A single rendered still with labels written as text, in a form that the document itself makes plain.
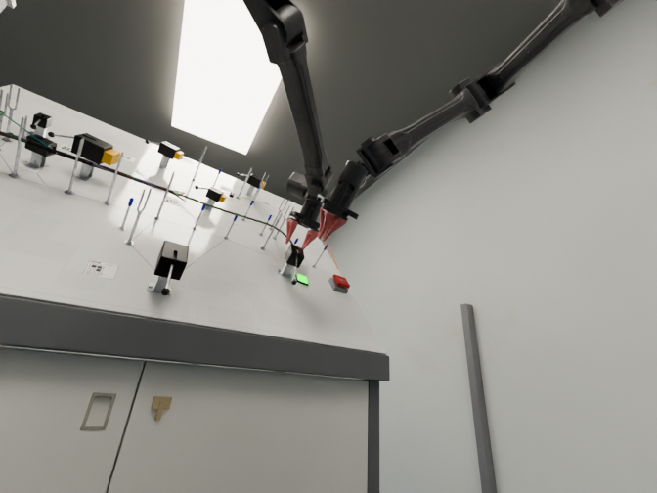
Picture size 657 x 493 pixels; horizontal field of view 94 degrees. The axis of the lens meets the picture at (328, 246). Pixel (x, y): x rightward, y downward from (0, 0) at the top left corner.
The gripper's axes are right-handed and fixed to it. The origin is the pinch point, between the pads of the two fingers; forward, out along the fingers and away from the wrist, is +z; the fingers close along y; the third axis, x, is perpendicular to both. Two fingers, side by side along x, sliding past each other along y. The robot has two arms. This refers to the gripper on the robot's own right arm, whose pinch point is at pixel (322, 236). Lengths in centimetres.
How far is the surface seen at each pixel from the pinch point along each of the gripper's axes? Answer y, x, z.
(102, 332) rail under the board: 34.4, 20.8, 26.2
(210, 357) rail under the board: 16.2, 19.3, 27.2
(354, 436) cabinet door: -25, 19, 40
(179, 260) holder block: 28.2, 13.4, 13.1
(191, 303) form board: 22.9, 10.2, 22.6
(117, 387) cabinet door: 29, 22, 35
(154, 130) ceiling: 92, -236, 11
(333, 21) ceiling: 7, -124, -97
